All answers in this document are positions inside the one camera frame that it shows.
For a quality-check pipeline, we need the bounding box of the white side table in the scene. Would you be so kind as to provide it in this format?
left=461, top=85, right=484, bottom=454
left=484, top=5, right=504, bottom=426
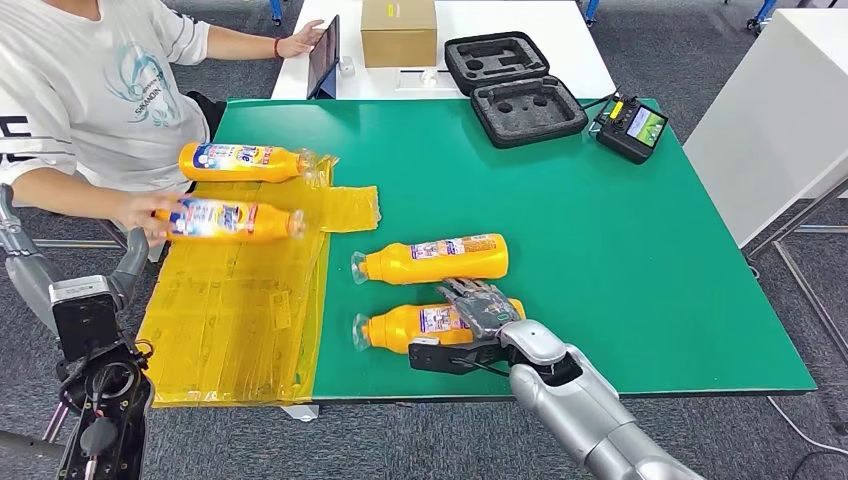
left=682, top=7, right=848, bottom=366

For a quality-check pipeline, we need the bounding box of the black controller cable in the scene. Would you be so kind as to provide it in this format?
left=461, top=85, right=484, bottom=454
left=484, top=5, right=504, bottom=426
left=579, top=92, right=619, bottom=115

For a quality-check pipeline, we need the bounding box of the person's left hand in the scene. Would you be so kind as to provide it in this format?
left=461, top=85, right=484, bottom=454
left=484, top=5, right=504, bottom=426
left=274, top=18, right=327, bottom=61

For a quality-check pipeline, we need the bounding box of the black tablet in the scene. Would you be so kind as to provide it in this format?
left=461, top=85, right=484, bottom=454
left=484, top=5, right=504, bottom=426
left=306, top=14, right=341, bottom=101

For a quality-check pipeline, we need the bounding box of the black remote controller with screen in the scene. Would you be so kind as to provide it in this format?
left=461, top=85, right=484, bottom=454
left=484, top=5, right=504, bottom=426
left=589, top=94, right=670, bottom=166

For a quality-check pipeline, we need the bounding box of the person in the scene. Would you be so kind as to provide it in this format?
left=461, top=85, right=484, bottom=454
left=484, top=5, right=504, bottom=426
left=0, top=0, right=327, bottom=250

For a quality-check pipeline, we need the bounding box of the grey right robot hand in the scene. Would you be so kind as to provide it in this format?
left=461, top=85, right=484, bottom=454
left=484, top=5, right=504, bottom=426
left=437, top=278, right=525, bottom=340

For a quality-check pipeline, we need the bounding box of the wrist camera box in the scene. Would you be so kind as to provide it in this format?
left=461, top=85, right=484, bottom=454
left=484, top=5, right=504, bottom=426
left=407, top=336, right=511, bottom=378
left=49, top=275, right=125, bottom=363

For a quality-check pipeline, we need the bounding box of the black floor cable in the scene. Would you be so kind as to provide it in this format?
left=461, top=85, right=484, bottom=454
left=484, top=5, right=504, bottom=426
left=791, top=450, right=848, bottom=480

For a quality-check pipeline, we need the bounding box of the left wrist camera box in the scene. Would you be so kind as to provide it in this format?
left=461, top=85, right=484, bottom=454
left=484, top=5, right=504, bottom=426
left=49, top=275, right=125, bottom=363

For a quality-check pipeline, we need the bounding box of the white floor cable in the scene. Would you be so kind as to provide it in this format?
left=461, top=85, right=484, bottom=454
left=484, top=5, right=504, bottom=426
left=768, top=397, right=848, bottom=458

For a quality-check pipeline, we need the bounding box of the yellow taped cardboard sheet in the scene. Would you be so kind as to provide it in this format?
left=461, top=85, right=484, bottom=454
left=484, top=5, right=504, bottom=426
left=135, top=153, right=382, bottom=407

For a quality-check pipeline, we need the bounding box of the black foam-lined case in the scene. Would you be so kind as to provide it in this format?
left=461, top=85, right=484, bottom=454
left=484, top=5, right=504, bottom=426
left=443, top=31, right=590, bottom=150

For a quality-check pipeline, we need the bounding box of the clear plastic holder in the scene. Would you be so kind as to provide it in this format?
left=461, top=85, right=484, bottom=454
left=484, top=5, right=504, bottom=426
left=397, top=67, right=456, bottom=92

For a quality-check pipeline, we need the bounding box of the orange detergent bottle clear cap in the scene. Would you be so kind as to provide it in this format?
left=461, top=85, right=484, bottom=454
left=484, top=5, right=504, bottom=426
left=351, top=233, right=510, bottom=286
left=352, top=298, right=527, bottom=356
left=178, top=142, right=317, bottom=184
left=153, top=197, right=308, bottom=244

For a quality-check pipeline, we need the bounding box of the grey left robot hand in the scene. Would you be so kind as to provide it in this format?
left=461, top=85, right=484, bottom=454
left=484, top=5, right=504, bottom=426
left=0, top=184, right=151, bottom=334

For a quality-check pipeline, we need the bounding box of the brown cardboard box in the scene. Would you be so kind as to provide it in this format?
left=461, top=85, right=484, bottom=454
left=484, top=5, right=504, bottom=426
left=360, top=0, right=439, bottom=69

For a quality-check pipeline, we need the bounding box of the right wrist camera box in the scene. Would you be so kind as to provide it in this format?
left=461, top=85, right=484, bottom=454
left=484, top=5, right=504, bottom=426
left=407, top=336, right=511, bottom=378

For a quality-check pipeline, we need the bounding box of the green table mat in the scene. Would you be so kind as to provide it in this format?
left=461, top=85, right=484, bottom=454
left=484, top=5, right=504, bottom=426
left=213, top=97, right=817, bottom=403

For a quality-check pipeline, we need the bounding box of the person's right hand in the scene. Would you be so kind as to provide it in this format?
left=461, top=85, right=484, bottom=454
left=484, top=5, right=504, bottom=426
left=112, top=192, right=187, bottom=248

